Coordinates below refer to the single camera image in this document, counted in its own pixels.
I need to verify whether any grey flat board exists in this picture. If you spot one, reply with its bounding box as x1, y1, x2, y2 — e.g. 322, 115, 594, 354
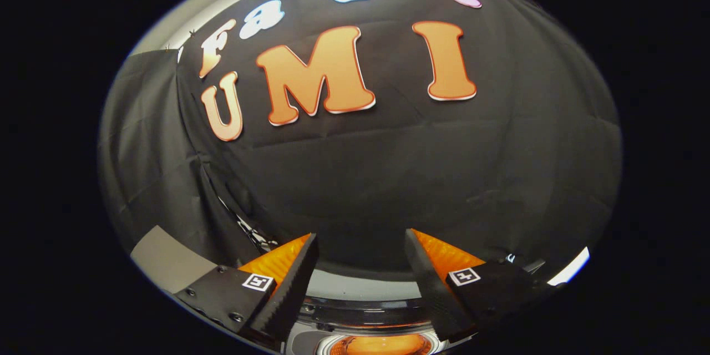
130, 226, 221, 295

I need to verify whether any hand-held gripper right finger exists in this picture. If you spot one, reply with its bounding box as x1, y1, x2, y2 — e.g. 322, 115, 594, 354
404, 229, 556, 344

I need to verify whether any grey washing machine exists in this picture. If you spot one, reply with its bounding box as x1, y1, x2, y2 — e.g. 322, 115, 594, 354
288, 258, 549, 355

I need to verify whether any white paper sheet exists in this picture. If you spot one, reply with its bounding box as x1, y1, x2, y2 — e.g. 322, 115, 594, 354
546, 247, 590, 287

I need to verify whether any black backdrop cloth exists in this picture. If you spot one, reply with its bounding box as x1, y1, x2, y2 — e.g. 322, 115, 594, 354
99, 0, 622, 283

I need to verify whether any yellow polo shirt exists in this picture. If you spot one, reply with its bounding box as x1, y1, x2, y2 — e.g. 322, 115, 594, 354
329, 334, 433, 355

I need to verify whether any speckled black white cord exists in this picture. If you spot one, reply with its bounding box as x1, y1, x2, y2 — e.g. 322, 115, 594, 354
218, 196, 279, 251

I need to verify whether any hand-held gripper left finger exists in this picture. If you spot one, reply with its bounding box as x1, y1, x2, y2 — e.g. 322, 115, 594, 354
173, 233, 320, 344

